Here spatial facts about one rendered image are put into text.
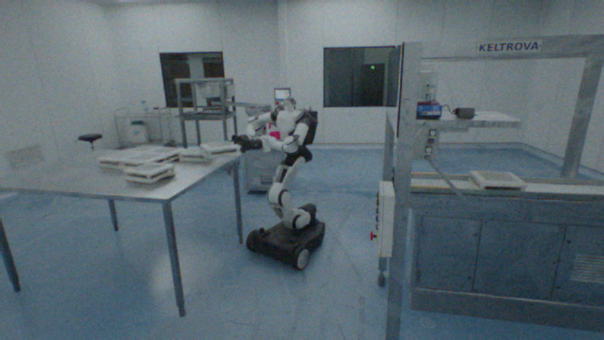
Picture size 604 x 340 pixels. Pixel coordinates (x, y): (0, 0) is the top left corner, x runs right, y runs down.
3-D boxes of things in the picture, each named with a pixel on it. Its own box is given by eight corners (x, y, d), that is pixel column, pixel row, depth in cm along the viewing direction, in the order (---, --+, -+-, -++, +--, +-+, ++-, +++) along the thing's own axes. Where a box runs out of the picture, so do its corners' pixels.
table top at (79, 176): (-25, 189, 237) (-27, 184, 236) (101, 152, 339) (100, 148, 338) (167, 204, 203) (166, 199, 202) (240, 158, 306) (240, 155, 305)
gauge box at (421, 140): (397, 159, 196) (399, 125, 190) (395, 155, 206) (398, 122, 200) (437, 160, 192) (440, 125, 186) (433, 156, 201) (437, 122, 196)
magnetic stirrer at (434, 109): (404, 119, 192) (405, 102, 189) (401, 114, 212) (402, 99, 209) (441, 119, 188) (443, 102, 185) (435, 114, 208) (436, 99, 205)
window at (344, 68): (323, 107, 690) (323, 47, 657) (323, 107, 691) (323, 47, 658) (391, 106, 679) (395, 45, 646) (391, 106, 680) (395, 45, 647)
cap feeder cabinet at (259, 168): (243, 195, 452) (239, 139, 430) (252, 181, 506) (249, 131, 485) (289, 195, 447) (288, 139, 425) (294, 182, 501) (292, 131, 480)
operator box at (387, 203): (377, 256, 132) (380, 195, 125) (376, 236, 148) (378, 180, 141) (393, 258, 131) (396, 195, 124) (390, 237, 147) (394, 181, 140)
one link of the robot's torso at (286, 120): (302, 141, 316) (301, 102, 305) (322, 147, 288) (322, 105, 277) (274, 146, 301) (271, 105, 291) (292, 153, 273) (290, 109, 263)
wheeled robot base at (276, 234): (293, 225, 356) (292, 196, 346) (335, 238, 326) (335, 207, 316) (250, 251, 307) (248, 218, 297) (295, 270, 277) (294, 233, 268)
